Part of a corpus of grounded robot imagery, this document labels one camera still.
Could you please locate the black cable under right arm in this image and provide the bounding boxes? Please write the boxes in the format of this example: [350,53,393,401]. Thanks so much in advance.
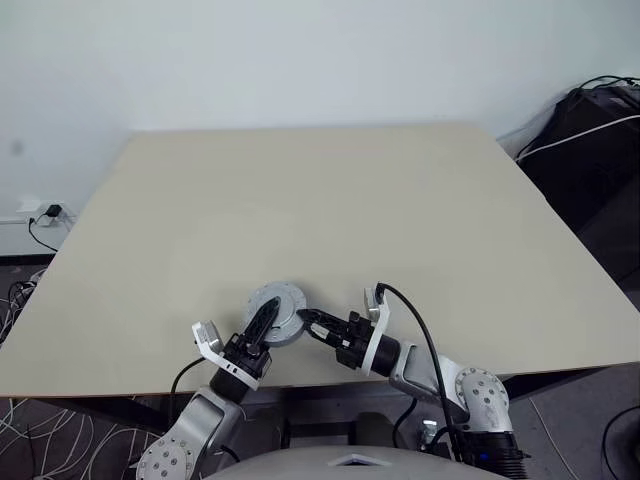
[392,397,419,449]

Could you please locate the large black case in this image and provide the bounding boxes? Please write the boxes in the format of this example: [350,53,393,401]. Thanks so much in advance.
[516,85,640,234]

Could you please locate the small silver metal bracket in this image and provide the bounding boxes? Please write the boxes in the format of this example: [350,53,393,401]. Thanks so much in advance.
[418,418,440,454]

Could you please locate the silver rotor cover disc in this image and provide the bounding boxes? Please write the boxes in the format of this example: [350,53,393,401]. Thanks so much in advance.
[247,281,308,335]

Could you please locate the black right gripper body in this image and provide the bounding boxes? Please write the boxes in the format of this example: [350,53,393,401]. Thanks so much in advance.
[335,312,375,371]

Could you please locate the white cable over black case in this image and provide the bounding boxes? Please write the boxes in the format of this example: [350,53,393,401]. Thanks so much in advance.
[516,113,640,162]

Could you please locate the black looped floor cable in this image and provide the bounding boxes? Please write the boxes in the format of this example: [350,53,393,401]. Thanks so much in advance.
[601,403,640,480]

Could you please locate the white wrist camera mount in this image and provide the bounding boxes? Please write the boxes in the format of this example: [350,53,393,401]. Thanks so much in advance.
[191,320,256,389]
[362,283,393,377]

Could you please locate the black adapter cable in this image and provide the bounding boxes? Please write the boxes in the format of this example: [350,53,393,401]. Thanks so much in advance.
[27,215,60,254]

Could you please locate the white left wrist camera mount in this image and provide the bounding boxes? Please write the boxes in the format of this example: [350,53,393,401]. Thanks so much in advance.
[191,320,256,389]

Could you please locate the thin white floor cable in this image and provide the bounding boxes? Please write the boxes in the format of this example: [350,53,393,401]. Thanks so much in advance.
[528,398,576,474]

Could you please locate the grey rounded robot torso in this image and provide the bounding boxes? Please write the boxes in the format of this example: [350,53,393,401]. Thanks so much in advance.
[202,443,484,480]

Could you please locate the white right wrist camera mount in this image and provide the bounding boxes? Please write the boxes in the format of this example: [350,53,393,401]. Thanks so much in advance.
[362,283,393,377]

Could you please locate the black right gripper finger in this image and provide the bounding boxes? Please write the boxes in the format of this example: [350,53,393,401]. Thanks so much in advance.
[297,308,354,334]
[305,322,346,349]

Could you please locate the white floor cable bundle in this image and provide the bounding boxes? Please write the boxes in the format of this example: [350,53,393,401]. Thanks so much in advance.
[0,269,49,351]

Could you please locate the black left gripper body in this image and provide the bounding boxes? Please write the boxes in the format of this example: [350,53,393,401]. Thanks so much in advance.
[222,333,274,392]

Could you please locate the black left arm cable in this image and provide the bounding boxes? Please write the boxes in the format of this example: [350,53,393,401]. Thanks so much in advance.
[169,356,204,436]

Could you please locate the black cables above black case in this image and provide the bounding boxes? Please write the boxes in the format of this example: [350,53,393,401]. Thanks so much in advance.
[574,74,640,104]

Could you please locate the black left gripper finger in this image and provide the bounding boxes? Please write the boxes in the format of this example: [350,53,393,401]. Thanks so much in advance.
[243,297,278,346]
[251,297,281,349]

